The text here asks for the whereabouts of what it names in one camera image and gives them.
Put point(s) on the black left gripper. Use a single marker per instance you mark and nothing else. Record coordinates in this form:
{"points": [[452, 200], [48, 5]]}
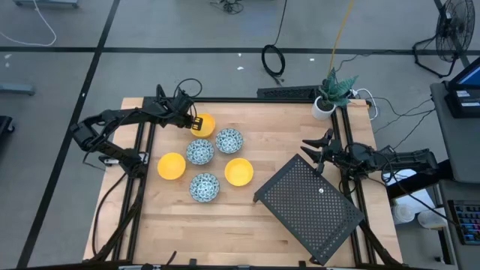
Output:
{"points": [[182, 119]]}

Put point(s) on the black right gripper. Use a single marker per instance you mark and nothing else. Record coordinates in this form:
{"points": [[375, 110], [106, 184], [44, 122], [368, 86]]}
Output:
{"points": [[333, 152]]}

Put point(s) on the yellow plastic mini bowl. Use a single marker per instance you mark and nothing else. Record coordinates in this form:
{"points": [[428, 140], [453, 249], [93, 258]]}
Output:
{"points": [[208, 127], [239, 171], [171, 166]]}

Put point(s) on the patterned teal ceramic bowl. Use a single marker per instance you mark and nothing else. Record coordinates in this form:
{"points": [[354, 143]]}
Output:
{"points": [[204, 187], [200, 151], [229, 140]]}

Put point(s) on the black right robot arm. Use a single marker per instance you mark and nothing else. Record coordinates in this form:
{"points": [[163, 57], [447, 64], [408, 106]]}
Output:
{"points": [[408, 157]]}

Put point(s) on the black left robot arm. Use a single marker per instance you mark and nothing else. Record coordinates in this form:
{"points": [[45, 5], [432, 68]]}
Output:
{"points": [[112, 114]]}

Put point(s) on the white plant pot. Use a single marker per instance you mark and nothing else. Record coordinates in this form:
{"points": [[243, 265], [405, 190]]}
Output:
{"points": [[318, 112]]}

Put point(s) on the green leafy plant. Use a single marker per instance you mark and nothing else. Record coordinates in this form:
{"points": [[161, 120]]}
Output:
{"points": [[333, 90]]}

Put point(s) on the black perforated metal shelf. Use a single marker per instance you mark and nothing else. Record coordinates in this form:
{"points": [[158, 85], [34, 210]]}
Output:
{"points": [[307, 210]]}

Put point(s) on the black power strip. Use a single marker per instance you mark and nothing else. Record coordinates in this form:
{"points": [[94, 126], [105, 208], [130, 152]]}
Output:
{"points": [[285, 92]]}

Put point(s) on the white paper roll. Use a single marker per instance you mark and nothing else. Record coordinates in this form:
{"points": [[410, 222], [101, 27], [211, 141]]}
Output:
{"points": [[403, 213], [431, 218]]}

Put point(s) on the grey desk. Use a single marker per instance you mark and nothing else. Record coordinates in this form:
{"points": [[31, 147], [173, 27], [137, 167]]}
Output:
{"points": [[457, 142]]}

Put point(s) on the black desktop device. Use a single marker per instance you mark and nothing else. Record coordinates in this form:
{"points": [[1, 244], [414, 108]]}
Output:
{"points": [[463, 103]]}

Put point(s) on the backlit computer keyboard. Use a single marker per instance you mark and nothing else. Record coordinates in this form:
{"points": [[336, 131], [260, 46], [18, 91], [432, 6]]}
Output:
{"points": [[467, 223]]}

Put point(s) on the computer monitor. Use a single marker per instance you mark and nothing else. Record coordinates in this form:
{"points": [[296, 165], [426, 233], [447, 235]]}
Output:
{"points": [[468, 77]]}

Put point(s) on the black floor fan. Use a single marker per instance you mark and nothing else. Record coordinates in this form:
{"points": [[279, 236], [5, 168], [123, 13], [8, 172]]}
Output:
{"points": [[455, 30]]}

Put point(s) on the grey furniture foot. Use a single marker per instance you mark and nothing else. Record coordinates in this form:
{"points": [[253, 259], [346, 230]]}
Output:
{"points": [[17, 89]]}

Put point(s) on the grey cart base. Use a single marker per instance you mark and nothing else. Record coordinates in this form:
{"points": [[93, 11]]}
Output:
{"points": [[47, 3]]}

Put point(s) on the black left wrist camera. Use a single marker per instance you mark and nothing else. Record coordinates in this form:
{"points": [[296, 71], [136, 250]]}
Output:
{"points": [[182, 99]]}

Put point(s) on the black aluminium table frame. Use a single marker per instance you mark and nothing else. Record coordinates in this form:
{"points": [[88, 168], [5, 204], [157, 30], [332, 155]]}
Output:
{"points": [[243, 100]]}

